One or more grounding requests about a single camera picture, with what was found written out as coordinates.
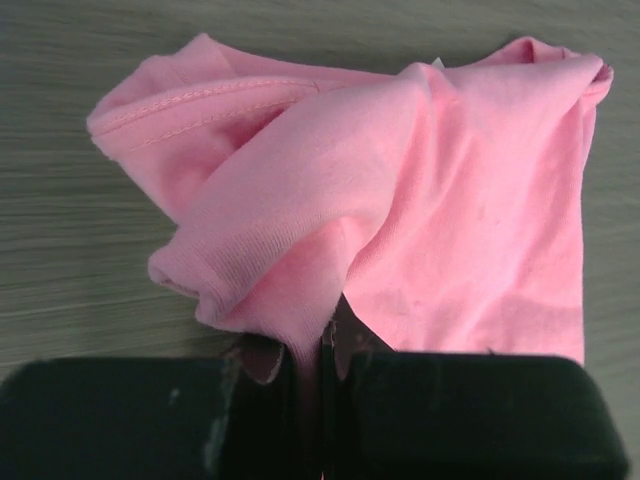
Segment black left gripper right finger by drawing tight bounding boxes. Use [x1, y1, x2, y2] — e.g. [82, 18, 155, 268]
[321, 300, 629, 479]

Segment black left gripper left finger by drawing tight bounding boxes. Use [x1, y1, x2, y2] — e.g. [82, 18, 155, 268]
[1, 335, 303, 479]

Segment light pink t shirt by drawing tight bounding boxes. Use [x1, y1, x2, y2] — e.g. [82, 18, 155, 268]
[87, 35, 613, 479]

